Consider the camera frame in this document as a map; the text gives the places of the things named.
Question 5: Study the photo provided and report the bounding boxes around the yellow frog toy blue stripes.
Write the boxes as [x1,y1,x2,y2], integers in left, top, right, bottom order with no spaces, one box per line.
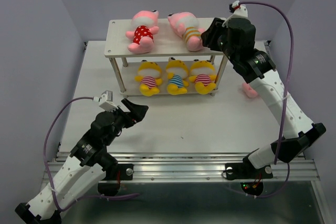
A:
[165,57,189,95]

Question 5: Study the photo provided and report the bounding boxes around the aluminium front rail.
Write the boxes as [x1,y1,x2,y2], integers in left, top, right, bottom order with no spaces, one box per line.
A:
[43,152,320,183]

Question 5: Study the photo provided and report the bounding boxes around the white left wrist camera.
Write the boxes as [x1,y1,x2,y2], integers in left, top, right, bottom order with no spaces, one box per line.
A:
[93,90,118,112]

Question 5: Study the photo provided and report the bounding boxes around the pink frog toy polka dots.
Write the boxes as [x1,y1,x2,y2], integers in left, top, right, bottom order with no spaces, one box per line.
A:
[125,10,159,54]

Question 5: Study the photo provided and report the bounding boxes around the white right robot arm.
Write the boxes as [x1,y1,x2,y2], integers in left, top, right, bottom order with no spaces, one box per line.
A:
[201,18,326,180]

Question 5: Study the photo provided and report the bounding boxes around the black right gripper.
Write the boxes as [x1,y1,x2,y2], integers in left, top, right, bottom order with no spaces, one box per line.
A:
[201,17,239,64]

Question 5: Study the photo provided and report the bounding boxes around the yellow frog toy red stripes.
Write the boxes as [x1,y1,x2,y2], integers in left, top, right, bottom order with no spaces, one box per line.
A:
[189,59,216,95]

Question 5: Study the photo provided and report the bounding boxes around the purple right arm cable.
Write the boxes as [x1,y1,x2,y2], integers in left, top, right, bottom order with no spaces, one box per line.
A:
[228,1,295,199]

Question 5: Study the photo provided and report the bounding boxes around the white two-tier shelf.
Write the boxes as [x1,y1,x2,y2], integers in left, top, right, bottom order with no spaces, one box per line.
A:
[104,18,228,98]

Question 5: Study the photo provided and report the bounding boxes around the pink frog toy orange stripes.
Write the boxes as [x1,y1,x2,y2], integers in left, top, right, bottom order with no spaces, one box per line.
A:
[167,12,205,51]

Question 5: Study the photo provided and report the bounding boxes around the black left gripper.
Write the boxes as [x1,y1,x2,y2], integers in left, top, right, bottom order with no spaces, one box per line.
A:
[105,98,149,145]

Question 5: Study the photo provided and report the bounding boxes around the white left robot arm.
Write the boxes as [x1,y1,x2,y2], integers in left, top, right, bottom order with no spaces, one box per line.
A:
[15,92,149,223]

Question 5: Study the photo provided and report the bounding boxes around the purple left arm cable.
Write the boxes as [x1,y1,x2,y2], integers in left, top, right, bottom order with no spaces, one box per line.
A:
[43,95,140,211]

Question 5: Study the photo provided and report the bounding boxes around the yellow frog toy pink stripes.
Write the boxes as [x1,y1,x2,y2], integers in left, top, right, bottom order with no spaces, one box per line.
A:
[134,60,163,97]

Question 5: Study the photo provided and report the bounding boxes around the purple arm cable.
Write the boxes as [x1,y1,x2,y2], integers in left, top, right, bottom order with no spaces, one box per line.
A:
[228,1,295,199]
[43,95,140,211]

